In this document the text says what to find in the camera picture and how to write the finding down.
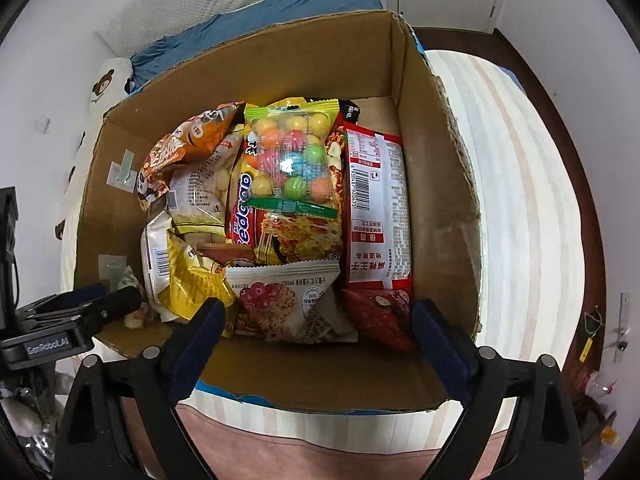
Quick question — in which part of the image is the bear print white bedding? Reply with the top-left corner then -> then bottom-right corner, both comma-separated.
55,55 -> 137,242

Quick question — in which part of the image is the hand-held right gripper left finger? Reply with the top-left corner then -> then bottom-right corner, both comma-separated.
52,297 -> 226,480

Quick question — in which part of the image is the white packet with pink print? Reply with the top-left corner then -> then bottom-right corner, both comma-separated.
225,260 -> 358,345

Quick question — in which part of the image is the dark wooden bed frame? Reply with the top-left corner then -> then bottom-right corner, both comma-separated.
414,27 -> 608,411

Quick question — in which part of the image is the black cable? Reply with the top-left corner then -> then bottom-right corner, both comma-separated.
7,255 -> 19,307

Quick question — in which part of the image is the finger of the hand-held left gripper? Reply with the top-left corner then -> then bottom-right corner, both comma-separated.
17,283 -> 108,318
30,286 -> 143,336

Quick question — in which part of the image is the brown red snack packet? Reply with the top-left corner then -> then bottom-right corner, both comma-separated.
197,241 -> 258,268

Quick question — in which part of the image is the red and white noodle packet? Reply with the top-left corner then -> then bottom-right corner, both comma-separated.
340,122 -> 416,291

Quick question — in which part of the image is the metal latch plate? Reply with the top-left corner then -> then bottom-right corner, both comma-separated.
619,292 -> 632,356

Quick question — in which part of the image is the silver white snack packet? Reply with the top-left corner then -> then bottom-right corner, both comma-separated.
141,210 -> 187,323

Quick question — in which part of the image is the colourful candy ball bag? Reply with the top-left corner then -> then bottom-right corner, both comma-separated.
243,97 -> 341,221

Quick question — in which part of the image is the crumpled silver plastic bag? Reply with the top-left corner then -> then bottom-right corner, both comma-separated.
0,372 -> 66,466

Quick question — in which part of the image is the yellow instant noodle packet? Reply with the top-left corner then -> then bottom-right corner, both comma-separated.
247,99 -> 362,266

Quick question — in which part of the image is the brown cardboard box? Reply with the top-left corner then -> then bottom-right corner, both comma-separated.
72,9 -> 483,413

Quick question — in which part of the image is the pale yellow snack packet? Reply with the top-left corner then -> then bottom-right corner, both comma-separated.
167,132 -> 242,247

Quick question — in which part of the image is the dark red snack packet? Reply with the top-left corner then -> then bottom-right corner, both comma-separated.
342,287 -> 418,352

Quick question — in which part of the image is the red instant noodle packet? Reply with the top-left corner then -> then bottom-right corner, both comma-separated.
225,137 -> 266,263

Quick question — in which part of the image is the orange snack bag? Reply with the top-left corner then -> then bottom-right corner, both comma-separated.
137,101 -> 246,211

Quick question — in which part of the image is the clear plastic bottle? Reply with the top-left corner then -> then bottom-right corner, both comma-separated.
582,370 -> 621,402

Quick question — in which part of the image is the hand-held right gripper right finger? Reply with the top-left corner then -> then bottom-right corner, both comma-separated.
411,298 -> 586,480

